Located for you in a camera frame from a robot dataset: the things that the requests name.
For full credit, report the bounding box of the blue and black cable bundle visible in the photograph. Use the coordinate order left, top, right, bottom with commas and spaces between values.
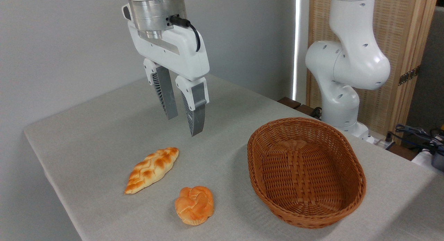
387, 124, 444, 155

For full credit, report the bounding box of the grey tablecloth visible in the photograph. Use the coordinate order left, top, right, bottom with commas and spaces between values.
24, 73, 444, 241

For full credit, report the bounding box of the white power strip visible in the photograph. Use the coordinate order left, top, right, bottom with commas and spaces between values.
367, 134, 396, 148

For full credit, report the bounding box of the brown oval wicker basket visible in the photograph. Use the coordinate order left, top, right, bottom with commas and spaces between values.
247, 117, 367, 229

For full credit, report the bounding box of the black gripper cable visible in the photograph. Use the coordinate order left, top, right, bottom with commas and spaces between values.
166, 15, 202, 52

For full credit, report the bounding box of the grey box device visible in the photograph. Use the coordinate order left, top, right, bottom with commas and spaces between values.
431, 151, 444, 172

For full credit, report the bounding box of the long braided bread loaf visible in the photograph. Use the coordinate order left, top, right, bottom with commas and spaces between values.
124, 147, 180, 195

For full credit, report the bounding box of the dark metal screen hinge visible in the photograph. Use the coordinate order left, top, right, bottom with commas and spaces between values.
398, 65, 421, 86

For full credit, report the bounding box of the round knotted bread roll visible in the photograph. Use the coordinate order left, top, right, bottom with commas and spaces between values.
174, 186, 214, 226

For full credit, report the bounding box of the dark brown wooden block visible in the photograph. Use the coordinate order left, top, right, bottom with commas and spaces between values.
295, 104, 322, 119
277, 97, 301, 110

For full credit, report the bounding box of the white vertical corner trim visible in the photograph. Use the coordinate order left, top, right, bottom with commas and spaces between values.
292, 0, 303, 101

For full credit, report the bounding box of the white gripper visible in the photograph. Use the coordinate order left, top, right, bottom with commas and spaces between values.
122, 5, 211, 137

